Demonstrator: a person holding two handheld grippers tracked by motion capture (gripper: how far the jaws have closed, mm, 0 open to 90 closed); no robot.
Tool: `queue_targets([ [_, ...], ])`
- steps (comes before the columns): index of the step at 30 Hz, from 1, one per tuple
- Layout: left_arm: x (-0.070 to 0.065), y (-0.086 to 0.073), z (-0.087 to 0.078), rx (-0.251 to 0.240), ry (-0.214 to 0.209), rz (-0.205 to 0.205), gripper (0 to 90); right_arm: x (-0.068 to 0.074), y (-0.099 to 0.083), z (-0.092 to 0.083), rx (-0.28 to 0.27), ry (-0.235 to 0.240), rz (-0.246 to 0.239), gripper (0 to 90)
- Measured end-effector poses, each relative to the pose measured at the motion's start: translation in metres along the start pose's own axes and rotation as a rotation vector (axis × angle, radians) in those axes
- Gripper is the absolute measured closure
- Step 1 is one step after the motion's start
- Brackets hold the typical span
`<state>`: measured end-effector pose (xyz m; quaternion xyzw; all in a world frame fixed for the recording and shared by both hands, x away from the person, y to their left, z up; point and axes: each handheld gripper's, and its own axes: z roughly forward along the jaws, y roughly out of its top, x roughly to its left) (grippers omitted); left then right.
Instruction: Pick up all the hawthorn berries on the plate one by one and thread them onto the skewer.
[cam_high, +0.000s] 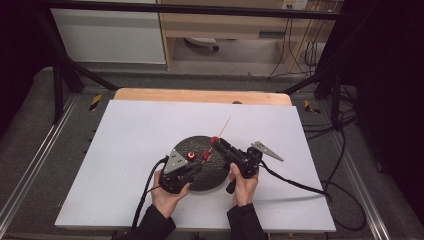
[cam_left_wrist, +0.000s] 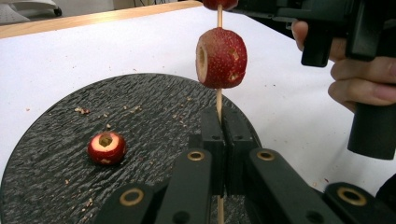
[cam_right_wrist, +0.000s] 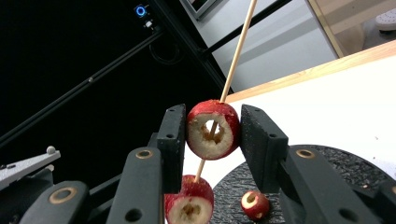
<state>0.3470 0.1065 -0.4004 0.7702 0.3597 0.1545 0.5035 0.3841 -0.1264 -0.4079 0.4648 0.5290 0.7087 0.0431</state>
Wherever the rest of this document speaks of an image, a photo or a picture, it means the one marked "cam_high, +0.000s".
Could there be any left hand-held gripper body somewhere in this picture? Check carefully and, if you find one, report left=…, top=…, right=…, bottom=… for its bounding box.
left=158, top=148, right=195, bottom=195

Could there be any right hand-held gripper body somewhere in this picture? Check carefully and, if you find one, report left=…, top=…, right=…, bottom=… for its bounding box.
left=226, top=140, right=284, bottom=195

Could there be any black round plate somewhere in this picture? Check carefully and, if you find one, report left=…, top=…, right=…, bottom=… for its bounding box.
left=172, top=135, right=232, bottom=192

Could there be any thin wooden skewer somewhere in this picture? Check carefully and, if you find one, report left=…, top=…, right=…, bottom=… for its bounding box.
left=201, top=116, right=232, bottom=165

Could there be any person's left hand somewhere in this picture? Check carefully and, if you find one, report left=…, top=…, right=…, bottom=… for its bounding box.
left=151, top=170, right=191, bottom=219

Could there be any person's right hand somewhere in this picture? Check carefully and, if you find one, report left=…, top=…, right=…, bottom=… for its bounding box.
left=229, top=163, right=259, bottom=208

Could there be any white table board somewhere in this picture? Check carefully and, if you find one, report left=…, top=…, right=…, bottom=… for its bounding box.
left=54, top=99, right=337, bottom=233

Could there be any white power strip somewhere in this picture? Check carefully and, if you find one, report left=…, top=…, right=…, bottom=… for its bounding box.
left=184, top=37, right=220, bottom=52

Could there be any black metal stand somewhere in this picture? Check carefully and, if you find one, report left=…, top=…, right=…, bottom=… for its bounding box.
left=282, top=66, right=355, bottom=132
left=33, top=6, right=120, bottom=125

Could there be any wooden shelf unit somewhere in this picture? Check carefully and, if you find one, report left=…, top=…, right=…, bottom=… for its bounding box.
left=156, top=0, right=336, bottom=73

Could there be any black metal crossbar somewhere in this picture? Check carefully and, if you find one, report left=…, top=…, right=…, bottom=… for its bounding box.
left=33, top=0, right=345, bottom=20

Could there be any white cabinet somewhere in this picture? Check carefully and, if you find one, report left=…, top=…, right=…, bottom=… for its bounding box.
left=50, top=0, right=167, bottom=65

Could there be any left hand-held gripper cable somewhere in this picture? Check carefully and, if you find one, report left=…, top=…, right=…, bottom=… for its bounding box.
left=131, top=155, right=170, bottom=231

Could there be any hand-held gripper cable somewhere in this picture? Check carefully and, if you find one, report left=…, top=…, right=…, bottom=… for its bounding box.
left=258, top=159, right=368, bottom=232
left=131, top=155, right=170, bottom=231

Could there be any right hand-held gripper cable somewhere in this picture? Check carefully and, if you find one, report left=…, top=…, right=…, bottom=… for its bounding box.
left=258, top=159, right=368, bottom=232

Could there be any black floor cable bundle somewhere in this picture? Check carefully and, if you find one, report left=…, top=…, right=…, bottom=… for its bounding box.
left=301, top=84, right=358, bottom=141

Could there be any aluminium floor rail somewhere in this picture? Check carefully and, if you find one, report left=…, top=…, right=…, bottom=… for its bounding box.
left=0, top=94, right=80, bottom=228
left=332, top=132, right=392, bottom=240

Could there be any black hanging cable bundle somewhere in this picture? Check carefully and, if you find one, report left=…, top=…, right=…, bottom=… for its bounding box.
left=267, top=16, right=334, bottom=80

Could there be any white wall outlet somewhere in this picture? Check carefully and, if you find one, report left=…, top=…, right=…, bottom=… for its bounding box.
left=281, top=0, right=310, bottom=11

